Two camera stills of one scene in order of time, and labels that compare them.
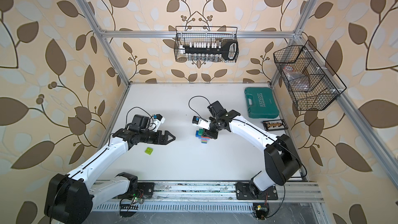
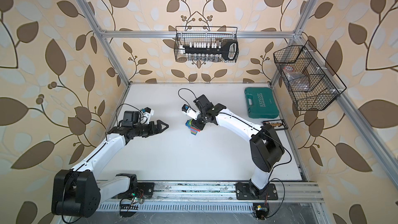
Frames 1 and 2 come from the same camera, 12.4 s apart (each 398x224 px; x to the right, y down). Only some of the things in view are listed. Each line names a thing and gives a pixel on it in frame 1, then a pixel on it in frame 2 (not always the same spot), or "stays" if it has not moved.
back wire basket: [206, 44] stays
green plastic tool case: [261, 102] stays
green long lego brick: [201, 131] -> [193, 127]
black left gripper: [160, 140] -> [159, 129]
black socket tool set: [210, 51] stays
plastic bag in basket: [298, 81] stays
